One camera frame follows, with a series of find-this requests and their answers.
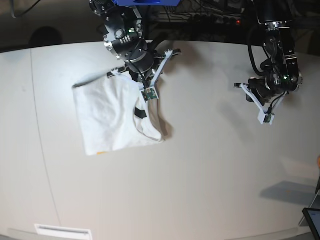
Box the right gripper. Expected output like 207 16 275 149
107 48 182 119

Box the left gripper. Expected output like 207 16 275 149
234 77 288 118

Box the white printed T-shirt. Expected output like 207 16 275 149
72 73 164 156

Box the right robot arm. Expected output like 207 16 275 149
72 0 181 140

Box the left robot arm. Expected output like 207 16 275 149
234 0 303 125

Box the power strip with red light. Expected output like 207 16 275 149
152 11 242 26

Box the dark tablet screen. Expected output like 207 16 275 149
302 208 320 240

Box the white paper label strip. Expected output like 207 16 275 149
34 224 93 240

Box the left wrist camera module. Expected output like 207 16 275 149
257 111 275 125

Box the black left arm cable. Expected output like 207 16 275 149
247 24 268 77

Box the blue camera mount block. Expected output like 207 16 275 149
112 0 180 7

